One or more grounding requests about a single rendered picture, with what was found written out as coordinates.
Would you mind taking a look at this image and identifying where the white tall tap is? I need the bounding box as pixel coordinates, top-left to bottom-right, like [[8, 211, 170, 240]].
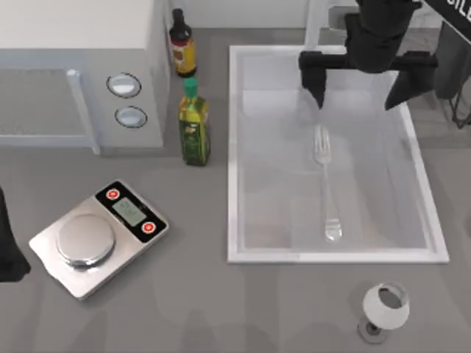
[[303, 0, 335, 51]]

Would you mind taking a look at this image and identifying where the silver fork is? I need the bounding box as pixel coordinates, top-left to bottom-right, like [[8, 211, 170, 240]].
[[312, 124, 344, 243]]

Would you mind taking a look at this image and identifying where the white sink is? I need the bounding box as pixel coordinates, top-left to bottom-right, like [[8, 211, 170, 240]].
[[226, 44, 451, 265]]

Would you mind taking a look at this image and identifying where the green oil bottle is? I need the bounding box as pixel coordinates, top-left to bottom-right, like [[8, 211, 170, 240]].
[[178, 76, 212, 167]]

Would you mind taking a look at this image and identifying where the dark brown sauce bottle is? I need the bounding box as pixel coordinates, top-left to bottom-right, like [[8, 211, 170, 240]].
[[169, 7, 197, 79]]

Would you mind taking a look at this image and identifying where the smaller round microwave knob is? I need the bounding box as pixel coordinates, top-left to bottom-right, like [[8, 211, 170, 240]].
[[114, 105, 149, 129]]

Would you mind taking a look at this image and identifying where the larger round microwave knob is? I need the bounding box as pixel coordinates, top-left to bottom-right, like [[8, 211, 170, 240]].
[[105, 72, 143, 99]]

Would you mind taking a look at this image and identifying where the white goblet cup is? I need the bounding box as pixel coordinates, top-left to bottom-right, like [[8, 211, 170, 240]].
[[357, 282, 411, 337]]

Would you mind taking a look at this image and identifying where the pale microwave oven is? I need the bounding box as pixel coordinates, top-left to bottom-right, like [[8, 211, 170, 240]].
[[0, 0, 172, 158]]

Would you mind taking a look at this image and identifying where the silver kitchen scale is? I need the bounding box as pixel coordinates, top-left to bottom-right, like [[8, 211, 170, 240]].
[[28, 179, 171, 302]]

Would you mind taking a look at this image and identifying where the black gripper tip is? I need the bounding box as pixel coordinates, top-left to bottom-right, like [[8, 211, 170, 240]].
[[0, 186, 32, 284]]

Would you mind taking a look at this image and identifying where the dark wire rack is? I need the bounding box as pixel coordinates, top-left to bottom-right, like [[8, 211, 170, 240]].
[[436, 21, 471, 129]]

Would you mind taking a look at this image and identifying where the microwave door handle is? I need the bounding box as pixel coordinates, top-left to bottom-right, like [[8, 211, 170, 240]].
[[65, 68, 102, 155]]

